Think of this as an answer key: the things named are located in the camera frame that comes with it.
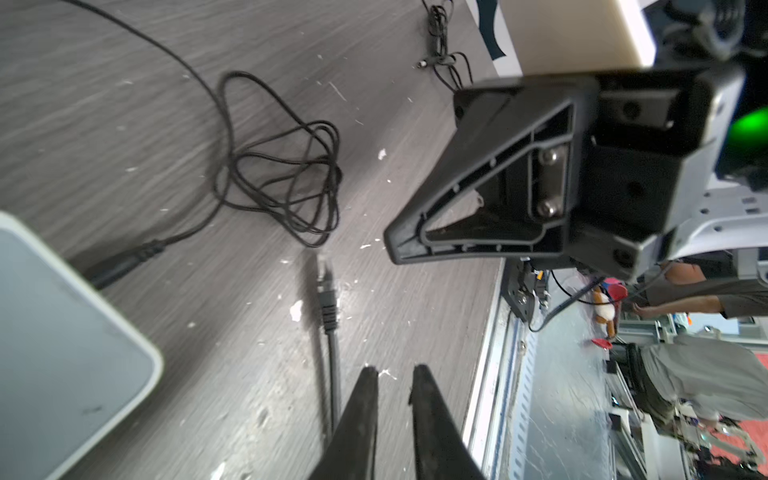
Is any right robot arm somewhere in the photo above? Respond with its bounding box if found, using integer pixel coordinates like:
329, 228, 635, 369
383, 1, 767, 280

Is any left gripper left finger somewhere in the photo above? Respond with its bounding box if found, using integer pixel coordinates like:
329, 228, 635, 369
309, 366, 379, 480

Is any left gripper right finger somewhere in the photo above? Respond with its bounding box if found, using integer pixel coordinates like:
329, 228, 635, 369
409, 364, 484, 480

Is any white network switch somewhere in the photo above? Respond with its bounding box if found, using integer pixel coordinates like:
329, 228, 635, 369
1, 212, 164, 479

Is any black power adapter with cable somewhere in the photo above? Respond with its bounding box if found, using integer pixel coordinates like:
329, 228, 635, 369
73, 1, 343, 290

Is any long black cable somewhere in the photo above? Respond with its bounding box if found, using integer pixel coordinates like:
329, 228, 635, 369
315, 251, 344, 445

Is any person in background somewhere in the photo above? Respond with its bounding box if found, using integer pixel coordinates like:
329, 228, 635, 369
633, 261, 767, 428

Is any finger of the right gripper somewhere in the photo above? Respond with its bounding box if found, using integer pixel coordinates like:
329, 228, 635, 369
384, 76, 600, 265

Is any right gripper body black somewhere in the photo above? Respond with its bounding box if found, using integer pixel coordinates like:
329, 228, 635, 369
566, 63, 746, 279

